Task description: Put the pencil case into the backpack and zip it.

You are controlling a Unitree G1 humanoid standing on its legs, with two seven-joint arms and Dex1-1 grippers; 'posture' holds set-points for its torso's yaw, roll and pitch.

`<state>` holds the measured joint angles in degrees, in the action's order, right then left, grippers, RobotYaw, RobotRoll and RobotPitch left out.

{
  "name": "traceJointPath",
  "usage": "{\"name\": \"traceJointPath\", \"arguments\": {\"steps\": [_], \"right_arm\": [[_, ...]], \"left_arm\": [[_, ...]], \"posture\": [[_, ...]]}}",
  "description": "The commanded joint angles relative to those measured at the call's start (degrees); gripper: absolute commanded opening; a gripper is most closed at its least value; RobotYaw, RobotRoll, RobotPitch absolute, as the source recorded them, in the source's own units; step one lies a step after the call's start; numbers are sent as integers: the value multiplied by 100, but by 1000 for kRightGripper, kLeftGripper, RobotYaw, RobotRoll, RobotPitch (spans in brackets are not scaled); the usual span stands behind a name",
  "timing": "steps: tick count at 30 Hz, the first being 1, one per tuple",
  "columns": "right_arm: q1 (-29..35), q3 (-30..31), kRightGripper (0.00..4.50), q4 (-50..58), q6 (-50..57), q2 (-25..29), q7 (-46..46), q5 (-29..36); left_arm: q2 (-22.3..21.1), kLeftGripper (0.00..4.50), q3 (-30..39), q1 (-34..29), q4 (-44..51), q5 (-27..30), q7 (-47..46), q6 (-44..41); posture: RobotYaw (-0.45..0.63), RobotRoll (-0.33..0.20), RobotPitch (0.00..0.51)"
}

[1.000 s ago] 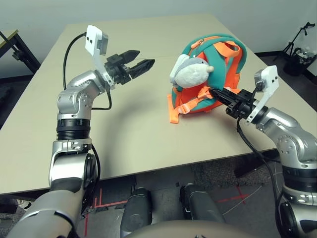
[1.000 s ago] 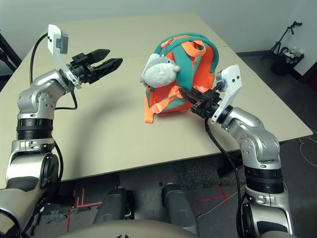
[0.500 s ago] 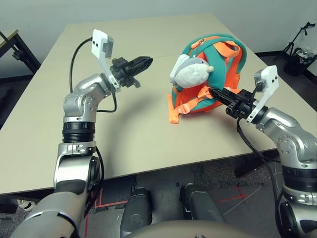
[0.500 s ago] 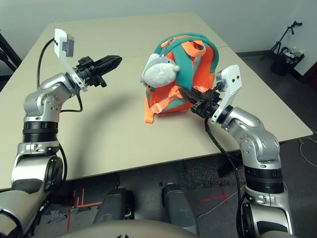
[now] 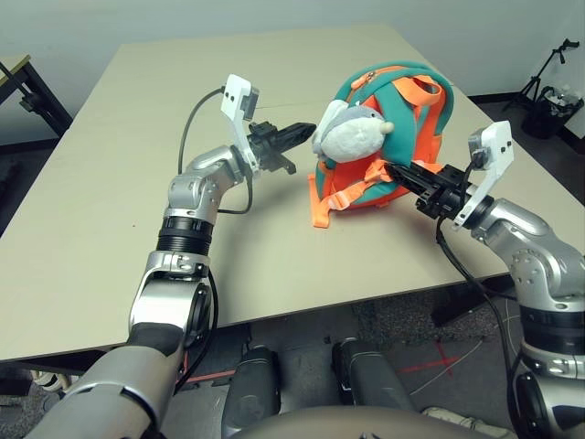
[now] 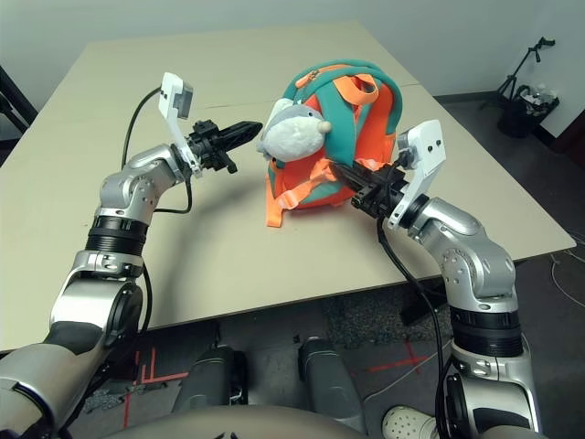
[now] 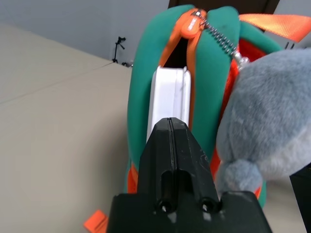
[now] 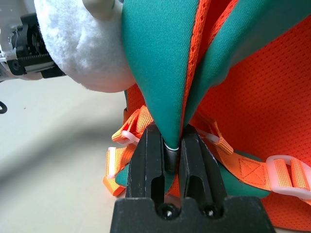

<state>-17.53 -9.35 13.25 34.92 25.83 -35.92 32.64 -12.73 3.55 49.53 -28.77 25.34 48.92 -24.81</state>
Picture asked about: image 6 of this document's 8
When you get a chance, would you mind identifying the black bin with bottles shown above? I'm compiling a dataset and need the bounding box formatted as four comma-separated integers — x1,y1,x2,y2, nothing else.
496,84,561,139

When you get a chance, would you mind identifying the white clog shoe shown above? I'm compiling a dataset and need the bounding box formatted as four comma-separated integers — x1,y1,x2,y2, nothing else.
381,404,440,439

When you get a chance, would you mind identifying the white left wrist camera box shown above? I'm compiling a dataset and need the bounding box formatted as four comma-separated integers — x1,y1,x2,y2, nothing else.
157,71,205,178

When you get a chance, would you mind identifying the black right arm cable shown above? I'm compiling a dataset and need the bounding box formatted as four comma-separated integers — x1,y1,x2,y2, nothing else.
374,219,458,439

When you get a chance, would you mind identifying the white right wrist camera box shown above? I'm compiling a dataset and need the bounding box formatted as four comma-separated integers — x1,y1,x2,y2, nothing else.
383,119,447,230

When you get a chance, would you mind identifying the beige robot torso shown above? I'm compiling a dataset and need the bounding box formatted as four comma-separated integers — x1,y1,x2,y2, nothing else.
109,406,362,439

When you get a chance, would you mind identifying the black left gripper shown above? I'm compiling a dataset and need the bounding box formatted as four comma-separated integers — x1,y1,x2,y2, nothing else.
186,119,264,175

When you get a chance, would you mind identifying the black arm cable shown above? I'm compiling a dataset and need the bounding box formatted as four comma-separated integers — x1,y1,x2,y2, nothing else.
374,219,458,439
121,86,193,216

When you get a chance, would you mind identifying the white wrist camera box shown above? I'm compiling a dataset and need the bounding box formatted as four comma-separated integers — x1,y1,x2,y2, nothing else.
157,71,205,178
383,119,447,230

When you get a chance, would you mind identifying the grey robot leg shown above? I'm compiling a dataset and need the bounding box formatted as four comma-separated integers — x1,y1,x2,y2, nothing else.
173,347,248,412
297,337,367,434

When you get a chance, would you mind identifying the grey white plush shark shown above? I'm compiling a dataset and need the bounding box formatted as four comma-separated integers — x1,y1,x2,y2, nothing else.
254,100,332,162

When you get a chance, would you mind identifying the white floor cable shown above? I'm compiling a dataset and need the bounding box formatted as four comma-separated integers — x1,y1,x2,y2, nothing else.
550,249,585,316

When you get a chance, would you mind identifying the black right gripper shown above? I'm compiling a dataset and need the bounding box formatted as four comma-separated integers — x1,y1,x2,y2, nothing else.
332,162,408,220

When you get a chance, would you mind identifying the black tripod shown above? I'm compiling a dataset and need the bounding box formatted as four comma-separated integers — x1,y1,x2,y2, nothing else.
479,37,557,111

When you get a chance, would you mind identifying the grey robot left leg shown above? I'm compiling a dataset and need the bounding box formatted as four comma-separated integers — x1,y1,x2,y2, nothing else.
173,347,248,412

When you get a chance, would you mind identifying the black framed side table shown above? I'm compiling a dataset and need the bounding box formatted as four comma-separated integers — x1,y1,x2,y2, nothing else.
0,66,40,143

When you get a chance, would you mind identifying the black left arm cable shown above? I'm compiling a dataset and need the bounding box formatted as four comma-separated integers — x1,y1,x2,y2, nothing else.
121,86,193,216

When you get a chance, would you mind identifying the teal orange backpack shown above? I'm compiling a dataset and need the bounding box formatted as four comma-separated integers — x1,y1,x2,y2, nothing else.
263,59,406,229

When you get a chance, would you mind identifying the grey robot right leg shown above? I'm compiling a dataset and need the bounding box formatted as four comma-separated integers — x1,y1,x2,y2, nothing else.
297,337,367,434

